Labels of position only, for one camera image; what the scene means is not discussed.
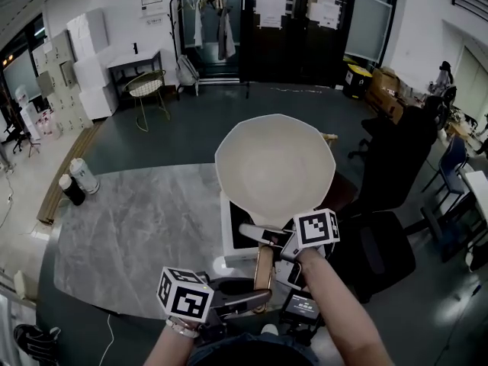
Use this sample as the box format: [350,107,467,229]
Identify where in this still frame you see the grey hanging garment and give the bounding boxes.
[217,6,237,61]

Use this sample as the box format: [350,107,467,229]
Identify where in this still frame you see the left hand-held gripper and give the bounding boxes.
[156,267,273,345]

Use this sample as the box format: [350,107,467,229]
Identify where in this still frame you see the pale wrist bracelet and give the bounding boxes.
[165,316,201,339]

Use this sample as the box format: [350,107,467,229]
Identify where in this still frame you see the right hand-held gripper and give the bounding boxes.
[239,208,341,291]

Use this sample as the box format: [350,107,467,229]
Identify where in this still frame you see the gold wire chair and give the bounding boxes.
[122,69,172,133]

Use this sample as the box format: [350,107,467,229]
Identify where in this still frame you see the black bottle white lid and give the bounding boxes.
[58,174,87,207]

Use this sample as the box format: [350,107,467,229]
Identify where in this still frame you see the white hanging garment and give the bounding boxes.
[193,8,204,49]

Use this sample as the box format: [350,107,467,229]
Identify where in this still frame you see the white tumbler bottle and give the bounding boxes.
[69,158,101,195]

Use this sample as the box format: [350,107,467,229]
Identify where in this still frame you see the beige metal lockers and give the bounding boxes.
[31,30,95,133]

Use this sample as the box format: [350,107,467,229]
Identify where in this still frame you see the person's left forearm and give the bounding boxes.
[143,318,200,366]

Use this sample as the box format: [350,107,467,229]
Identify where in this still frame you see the small black swivel chair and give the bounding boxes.
[2,122,41,159]

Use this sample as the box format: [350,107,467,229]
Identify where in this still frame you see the cream frying pan wooden handle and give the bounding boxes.
[214,113,337,314]

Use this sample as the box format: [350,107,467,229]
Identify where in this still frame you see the white induction stove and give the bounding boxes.
[220,191,295,269]

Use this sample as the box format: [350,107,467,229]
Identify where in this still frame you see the black white sneaker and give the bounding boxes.
[12,323,63,366]

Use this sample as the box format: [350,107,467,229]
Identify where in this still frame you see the stack of white boxes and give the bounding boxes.
[66,7,120,121]

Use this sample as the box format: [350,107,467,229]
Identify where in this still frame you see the white sink desk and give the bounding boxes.
[107,43,163,111]

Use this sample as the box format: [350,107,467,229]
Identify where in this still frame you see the person's right forearm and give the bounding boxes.
[299,246,394,366]

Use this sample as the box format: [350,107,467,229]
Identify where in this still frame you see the dark brown stool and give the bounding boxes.
[323,171,360,214]

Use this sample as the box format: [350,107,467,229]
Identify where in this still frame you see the black yellow bin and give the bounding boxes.
[342,63,374,101]

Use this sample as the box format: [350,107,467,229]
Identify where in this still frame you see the person's legs in jeans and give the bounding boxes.
[188,323,318,366]

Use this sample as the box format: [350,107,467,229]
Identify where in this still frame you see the grey backpack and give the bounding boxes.
[175,54,201,97]

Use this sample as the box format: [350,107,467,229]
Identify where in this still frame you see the blue chair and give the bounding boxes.
[420,135,470,206]

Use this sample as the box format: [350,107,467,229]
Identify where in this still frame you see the black office chair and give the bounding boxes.
[347,96,440,304]

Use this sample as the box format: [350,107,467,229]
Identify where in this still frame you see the black coat rack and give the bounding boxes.
[167,0,252,101]

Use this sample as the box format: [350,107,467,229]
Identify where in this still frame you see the white paper notice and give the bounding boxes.
[307,0,342,30]
[253,0,288,31]

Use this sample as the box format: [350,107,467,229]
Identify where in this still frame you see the white cable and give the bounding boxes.
[105,312,120,366]

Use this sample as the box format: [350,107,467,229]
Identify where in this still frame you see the black device with screen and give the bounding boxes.
[278,288,326,347]

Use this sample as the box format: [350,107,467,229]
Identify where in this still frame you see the cardboard boxes pile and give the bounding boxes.
[364,66,413,124]

